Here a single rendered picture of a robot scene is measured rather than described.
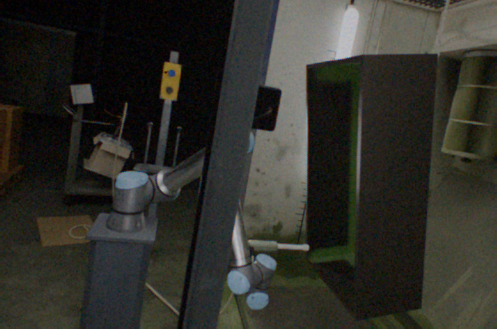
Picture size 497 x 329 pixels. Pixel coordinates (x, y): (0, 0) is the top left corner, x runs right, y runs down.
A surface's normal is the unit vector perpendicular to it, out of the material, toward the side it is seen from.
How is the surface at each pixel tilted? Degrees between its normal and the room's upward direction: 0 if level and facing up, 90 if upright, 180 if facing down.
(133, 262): 90
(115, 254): 90
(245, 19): 90
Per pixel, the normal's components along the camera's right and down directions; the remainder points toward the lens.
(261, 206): 0.20, 0.15
